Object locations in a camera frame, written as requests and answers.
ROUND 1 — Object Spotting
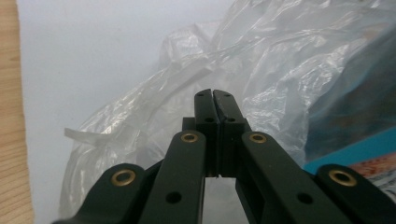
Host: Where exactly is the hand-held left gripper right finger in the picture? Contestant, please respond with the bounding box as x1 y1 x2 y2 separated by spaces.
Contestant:
212 89 252 179

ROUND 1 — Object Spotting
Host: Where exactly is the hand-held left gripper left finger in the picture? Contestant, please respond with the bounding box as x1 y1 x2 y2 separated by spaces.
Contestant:
181 88 221 178

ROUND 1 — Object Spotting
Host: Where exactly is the clear plastic bag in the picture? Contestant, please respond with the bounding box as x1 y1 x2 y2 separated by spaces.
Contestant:
58 0 396 224

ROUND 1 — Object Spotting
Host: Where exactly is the blue snack packet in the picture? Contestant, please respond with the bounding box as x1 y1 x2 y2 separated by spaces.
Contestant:
302 23 396 202

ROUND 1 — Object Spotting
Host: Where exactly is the pale grey table mat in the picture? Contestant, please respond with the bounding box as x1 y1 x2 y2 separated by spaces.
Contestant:
16 0 238 224

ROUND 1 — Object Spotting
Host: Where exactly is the wooden table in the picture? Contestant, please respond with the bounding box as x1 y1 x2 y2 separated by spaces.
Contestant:
0 0 35 224

